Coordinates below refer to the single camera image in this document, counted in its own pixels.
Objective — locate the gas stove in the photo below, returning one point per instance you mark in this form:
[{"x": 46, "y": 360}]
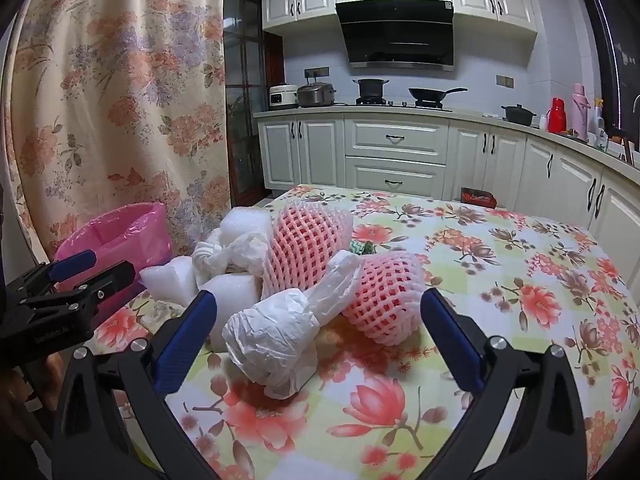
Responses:
[{"x": 400, "y": 103}]

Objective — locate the red snack bag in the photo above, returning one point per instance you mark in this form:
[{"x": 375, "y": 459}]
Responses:
[{"x": 477, "y": 196}]

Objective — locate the black stockpot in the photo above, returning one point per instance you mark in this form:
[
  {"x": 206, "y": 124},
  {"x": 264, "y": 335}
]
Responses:
[{"x": 371, "y": 89}]

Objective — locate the pink thermos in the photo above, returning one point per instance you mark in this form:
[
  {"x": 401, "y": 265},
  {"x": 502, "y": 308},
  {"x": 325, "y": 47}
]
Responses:
[{"x": 579, "y": 115}]

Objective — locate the wooden glass door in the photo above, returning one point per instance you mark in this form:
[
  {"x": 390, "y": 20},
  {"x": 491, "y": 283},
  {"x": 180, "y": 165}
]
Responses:
[{"x": 245, "y": 110}]

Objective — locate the white lower kitchen cabinets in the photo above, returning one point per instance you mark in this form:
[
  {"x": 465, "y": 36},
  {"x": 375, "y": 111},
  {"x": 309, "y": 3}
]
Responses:
[{"x": 395, "y": 145}]

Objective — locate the steel pressure cooker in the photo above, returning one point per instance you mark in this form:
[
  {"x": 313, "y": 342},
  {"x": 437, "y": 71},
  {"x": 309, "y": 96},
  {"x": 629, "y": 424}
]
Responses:
[{"x": 316, "y": 95}]

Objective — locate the white knotted plastic bag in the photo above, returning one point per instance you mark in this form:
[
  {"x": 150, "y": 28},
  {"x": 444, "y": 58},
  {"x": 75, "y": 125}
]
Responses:
[{"x": 270, "y": 330}]

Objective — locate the small pink foam net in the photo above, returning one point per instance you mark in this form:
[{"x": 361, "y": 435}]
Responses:
[{"x": 385, "y": 295}]

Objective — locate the black frying pan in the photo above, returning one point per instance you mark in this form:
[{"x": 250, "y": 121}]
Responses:
[{"x": 427, "y": 93}]

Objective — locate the large pink foam net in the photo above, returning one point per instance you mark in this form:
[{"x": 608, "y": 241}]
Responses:
[{"x": 305, "y": 245}]

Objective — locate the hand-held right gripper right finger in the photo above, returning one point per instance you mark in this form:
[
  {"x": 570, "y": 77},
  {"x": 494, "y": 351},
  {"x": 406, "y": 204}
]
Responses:
[{"x": 452, "y": 340}]

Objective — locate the red thermos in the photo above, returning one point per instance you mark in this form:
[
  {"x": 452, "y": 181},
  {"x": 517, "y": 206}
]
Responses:
[{"x": 556, "y": 117}]

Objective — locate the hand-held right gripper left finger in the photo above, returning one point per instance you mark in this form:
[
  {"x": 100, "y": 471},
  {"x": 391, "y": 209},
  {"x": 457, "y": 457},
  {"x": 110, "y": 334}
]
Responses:
[{"x": 185, "y": 340}]

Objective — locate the white rice cooker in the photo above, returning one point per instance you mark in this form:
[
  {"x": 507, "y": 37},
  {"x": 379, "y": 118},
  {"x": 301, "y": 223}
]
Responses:
[{"x": 284, "y": 96}]

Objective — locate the black casserole pot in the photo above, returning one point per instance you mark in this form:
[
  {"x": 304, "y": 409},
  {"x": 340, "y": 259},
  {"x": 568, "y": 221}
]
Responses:
[{"x": 518, "y": 115}]

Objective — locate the white bottle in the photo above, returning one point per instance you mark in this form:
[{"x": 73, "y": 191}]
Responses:
[{"x": 598, "y": 125}]

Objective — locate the pink trash bag bin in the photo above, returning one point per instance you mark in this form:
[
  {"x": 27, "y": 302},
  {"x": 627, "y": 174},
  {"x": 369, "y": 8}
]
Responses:
[{"x": 130, "y": 240}]

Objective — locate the white foam block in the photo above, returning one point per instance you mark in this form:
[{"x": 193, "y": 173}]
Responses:
[
  {"x": 232, "y": 295},
  {"x": 167, "y": 280},
  {"x": 240, "y": 225}
]

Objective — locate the green patterned cloth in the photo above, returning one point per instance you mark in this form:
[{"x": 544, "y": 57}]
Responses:
[{"x": 361, "y": 246}]

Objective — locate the dark window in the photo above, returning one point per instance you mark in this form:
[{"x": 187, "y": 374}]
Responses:
[{"x": 610, "y": 60}]

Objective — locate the wall outlet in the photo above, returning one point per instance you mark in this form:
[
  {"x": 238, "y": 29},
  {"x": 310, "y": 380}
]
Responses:
[
  {"x": 504, "y": 80},
  {"x": 316, "y": 72}
]

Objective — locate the black range hood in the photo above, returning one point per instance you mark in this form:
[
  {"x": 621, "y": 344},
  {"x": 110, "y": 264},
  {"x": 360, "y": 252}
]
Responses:
[{"x": 395, "y": 35}]

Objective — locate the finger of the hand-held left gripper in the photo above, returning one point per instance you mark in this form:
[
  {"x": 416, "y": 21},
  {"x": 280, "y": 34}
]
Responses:
[
  {"x": 75, "y": 261},
  {"x": 107, "y": 282}
]

